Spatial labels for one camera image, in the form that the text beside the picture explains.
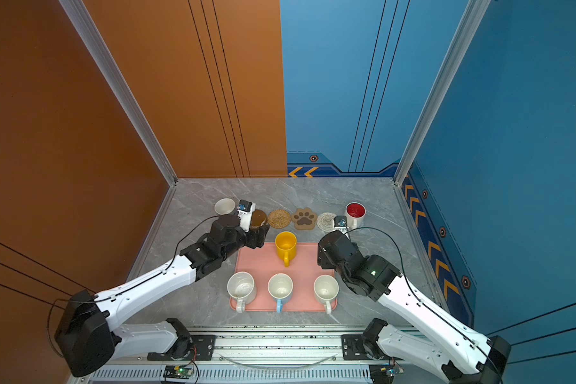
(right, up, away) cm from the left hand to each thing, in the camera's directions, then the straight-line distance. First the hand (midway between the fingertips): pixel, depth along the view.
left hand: (260, 221), depth 80 cm
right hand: (+21, -8, -6) cm, 24 cm away
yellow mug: (+8, -10, +14) cm, 19 cm away
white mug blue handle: (+6, -24, +4) cm, 26 cm away
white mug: (-7, -24, +5) cm, 26 cm away
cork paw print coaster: (+16, -1, +25) cm, 30 cm away
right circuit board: (+38, -45, -10) cm, 60 cm away
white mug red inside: (+37, +1, +20) cm, 43 cm away
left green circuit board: (-23, -44, -9) cm, 51 cm away
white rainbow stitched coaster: (+25, -2, +24) cm, 35 cm away
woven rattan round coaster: (+5, -1, +25) cm, 26 cm away
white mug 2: (+23, -25, +4) cm, 34 cm away
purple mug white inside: (-18, +4, +20) cm, 27 cm away
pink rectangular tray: (-1, -17, +11) cm, 20 cm away
